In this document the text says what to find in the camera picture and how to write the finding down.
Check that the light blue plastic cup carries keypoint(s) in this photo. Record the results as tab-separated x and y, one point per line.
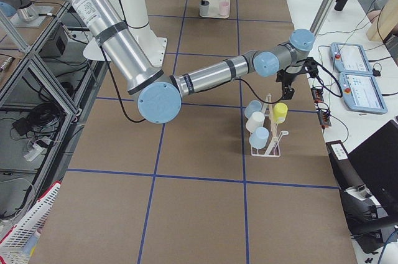
258	139

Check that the yellow plastic cup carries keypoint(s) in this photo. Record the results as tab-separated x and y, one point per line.
280	112

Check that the black laptop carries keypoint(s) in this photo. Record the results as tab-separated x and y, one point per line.
373	164

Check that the cream plastic tray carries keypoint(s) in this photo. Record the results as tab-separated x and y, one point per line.
213	10

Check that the teach pendant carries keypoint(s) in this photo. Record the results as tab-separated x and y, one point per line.
349	58
361	93

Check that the white wire cup rack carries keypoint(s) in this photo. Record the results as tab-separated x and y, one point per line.
272	147

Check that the grey plastic cup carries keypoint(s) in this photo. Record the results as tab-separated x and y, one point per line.
204	8

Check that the upper teach pendant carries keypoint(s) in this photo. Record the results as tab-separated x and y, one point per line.
349	58

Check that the cream white plastic cup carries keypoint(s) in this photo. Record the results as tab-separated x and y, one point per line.
255	121

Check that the lower teach pendant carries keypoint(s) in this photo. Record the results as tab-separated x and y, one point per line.
361	93

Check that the white plastic basket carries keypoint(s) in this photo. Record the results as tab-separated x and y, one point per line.
20	242

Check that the pink plastic cup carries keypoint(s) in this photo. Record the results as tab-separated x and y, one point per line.
223	8

